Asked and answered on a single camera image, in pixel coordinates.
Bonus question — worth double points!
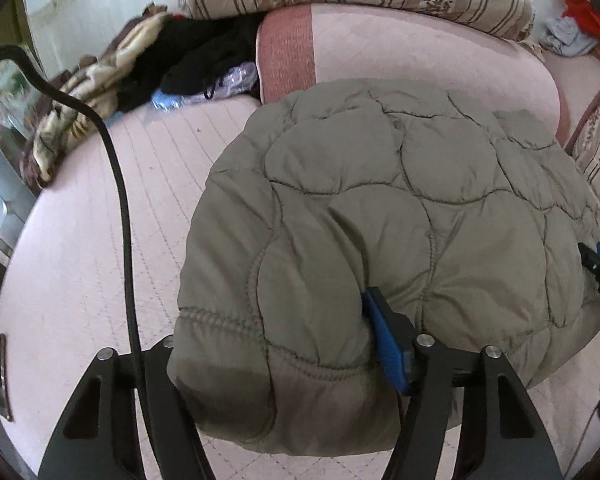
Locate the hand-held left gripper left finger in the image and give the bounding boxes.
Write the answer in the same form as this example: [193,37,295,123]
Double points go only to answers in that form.
[37,337,216,480]

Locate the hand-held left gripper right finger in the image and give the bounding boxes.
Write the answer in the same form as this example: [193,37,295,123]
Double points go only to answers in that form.
[361,286,563,480]

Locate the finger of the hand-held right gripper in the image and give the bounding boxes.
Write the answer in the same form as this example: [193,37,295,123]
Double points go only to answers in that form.
[577,241,600,313]

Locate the olive green puffer jacket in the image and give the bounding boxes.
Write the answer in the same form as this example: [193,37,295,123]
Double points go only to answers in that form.
[166,77,600,458]

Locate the black clothes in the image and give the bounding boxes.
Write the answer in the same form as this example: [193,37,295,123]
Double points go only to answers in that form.
[115,12,266,113]

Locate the grey cloth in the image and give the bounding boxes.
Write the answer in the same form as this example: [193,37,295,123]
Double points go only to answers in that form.
[540,16,598,58]

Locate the red cloth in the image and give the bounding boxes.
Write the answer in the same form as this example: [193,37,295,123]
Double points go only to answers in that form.
[562,0,600,38]

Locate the shiny metal cabinet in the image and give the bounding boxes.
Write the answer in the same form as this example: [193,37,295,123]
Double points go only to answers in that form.
[0,57,38,266]

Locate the blue plastic bag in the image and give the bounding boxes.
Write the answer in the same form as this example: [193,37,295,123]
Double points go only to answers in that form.
[150,91,186,111]

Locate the pink bolster pillow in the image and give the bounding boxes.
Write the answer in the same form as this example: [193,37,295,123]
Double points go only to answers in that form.
[256,2,573,148]

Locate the brown patterned blanket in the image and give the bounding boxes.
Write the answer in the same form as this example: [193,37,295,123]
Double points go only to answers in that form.
[20,5,171,191]

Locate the clear plastic bottle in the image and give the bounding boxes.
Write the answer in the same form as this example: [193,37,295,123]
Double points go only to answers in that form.
[180,60,261,106]

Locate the black cable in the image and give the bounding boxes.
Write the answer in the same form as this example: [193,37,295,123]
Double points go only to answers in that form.
[0,44,156,461]

